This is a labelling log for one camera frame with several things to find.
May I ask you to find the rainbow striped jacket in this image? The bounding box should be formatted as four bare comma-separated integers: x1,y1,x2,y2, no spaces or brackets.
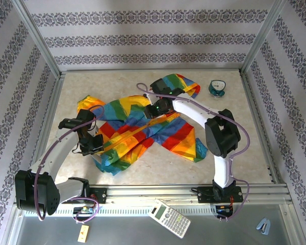
77,73,209,177

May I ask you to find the teal alarm clock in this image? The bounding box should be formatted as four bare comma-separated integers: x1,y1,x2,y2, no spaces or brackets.
208,79,226,98

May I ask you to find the small yellow card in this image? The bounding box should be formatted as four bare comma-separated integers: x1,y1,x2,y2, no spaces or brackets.
77,225,90,243

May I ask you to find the white scientific calculator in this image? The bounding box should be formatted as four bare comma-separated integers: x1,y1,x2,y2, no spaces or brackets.
147,200,192,239

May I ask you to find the blue stapler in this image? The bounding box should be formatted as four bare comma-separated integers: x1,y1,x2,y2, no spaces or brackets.
256,217,271,235

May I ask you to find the perforated metal cable duct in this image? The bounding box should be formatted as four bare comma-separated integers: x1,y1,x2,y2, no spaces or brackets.
22,204,245,217

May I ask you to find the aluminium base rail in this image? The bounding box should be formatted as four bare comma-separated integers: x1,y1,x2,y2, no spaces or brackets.
91,183,289,205

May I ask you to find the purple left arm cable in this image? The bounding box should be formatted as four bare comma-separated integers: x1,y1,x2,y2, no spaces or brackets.
33,104,105,223

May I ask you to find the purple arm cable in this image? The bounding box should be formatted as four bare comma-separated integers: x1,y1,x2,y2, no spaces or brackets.
33,104,105,223
136,83,251,222

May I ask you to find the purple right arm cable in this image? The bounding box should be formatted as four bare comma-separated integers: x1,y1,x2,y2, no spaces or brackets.
136,83,251,222

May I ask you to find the aluminium frame post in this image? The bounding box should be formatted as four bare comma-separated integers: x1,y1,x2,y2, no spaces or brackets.
11,0,61,77
240,0,284,75

